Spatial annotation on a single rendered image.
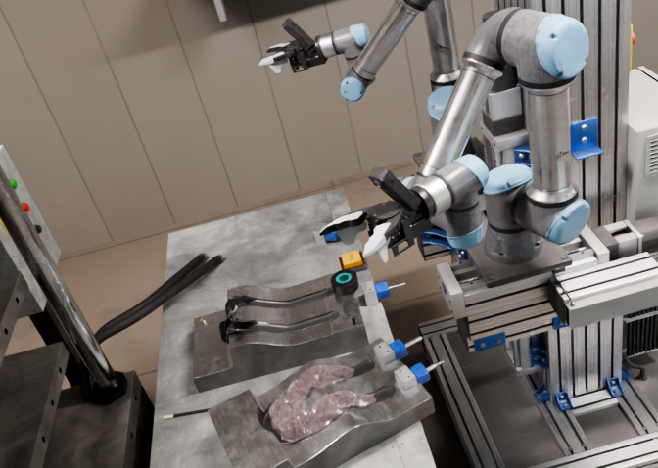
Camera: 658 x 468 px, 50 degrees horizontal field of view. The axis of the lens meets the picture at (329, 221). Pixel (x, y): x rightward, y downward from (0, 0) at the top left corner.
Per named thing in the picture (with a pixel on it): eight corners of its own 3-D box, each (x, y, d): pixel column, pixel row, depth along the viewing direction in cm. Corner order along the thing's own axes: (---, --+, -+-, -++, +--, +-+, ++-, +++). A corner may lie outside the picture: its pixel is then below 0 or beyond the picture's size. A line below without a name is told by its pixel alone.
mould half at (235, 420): (384, 351, 196) (377, 322, 190) (435, 411, 175) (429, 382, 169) (219, 437, 183) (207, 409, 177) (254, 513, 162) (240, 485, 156)
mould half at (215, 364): (353, 291, 220) (345, 257, 212) (370, 347, 198) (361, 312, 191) (200, 332, 220) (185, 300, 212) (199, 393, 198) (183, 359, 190)
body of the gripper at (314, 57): (291, 74, 228) (325, 66, 224) (281, 50, 224) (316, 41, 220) (296, 64, 234) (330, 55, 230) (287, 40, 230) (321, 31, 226)
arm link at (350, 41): (370, 53, 219) (362, 26, 214) (338, 61, 222) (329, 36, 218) (374, 43, 225) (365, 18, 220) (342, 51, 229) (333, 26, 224)
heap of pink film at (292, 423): (349, 362, 187) (343, 342, 182) (382, 405, 173) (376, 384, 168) (261, 408, 180) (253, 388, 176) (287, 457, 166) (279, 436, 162)
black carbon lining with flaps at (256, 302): (333, 291, 211) (326, 266, 206) (342, 326, 198) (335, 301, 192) (221, 320, 211) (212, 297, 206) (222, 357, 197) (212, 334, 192)
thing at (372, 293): (404, 285, 217) (401, 272, 214) (408, 295, 213) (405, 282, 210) (363, 296, 217) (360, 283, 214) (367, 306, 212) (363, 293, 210)
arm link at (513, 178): (509, 197, 185) (505, 153, 177) (549, 214, 175) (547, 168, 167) (476, 218, 180) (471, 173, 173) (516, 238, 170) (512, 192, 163)
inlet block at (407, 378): (439, 362, 184) (437, 348, 181) (449, 374, 180) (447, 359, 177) (397, 385, 181) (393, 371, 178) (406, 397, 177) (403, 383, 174)
